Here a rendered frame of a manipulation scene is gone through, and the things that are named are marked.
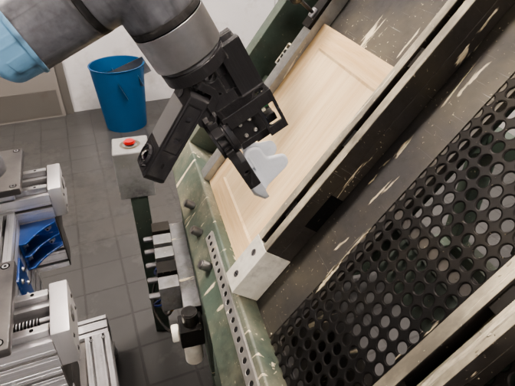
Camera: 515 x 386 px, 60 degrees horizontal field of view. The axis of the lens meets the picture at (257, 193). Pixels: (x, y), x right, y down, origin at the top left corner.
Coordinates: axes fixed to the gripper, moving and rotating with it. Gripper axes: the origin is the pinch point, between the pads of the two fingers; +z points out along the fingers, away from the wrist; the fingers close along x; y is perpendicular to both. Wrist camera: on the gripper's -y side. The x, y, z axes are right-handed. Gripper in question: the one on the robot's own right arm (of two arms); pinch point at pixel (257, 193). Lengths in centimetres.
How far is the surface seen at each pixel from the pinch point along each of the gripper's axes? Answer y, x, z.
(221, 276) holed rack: -18, 28, 38
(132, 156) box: -26, 89, 32
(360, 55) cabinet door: 37, 41, 18
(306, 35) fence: 35, 66, 19
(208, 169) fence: -8, 69, 40
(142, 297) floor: -74, 115, 110
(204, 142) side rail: -5, 92, 44
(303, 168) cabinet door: 12.1, 33.0, 29.4
